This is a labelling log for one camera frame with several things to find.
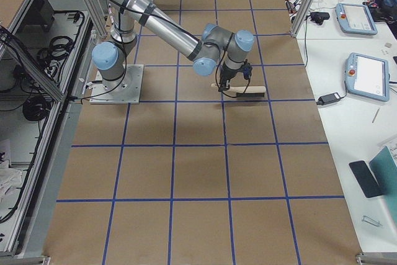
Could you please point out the beige hand brush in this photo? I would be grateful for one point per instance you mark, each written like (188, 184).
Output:
(242, 91)

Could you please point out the black webcam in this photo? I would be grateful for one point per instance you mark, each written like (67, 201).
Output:
(319, 17)

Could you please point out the far teach pendant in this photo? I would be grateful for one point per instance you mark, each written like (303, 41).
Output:
(355, 19)

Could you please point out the teal notebook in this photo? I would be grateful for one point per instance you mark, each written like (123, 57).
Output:
(383, 167)

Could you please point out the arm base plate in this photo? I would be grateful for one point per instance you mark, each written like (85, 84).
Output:
(127, 92)

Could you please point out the aluminium frame post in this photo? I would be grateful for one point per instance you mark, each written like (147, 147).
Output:
(305, 1)

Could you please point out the teach pendant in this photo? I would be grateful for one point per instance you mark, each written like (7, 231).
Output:
(355, 19)
(367, 76)

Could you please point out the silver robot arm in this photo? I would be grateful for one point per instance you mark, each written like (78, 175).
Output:
(218, 47)

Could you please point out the black smartphone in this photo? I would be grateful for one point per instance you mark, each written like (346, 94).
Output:
(365, 179)

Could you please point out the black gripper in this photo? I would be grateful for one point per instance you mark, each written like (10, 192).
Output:
(226, 75)

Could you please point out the near teach pendant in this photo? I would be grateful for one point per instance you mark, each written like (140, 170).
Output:
(367, 76)

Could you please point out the white crumpled cloth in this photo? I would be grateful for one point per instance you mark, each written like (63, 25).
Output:
(11, 178)

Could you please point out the black power adapter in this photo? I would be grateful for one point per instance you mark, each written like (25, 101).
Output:
(328, 99)

